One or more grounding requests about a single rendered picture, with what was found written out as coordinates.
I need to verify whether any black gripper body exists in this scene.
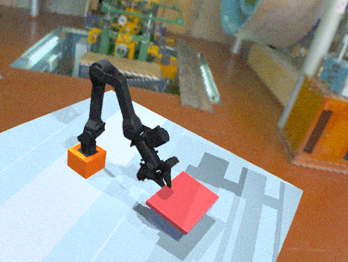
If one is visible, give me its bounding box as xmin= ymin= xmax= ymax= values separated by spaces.
xmin=141 ymin=149 xmax=179 ymax=177

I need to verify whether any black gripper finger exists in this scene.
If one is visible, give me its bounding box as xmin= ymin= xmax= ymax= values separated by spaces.
xmin=158 ymin=168 xmax=172 ymax=188
xmin=146 ymin=171 xmax=165 ymax=188

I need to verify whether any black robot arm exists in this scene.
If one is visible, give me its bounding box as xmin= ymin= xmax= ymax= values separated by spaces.
xmin=77 ymin=59 xmax=170 ymax=181

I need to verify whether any light blue box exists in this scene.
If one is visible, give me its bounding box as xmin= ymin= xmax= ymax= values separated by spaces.
xmin=147 ymin=209 xmax=184 ymax=242

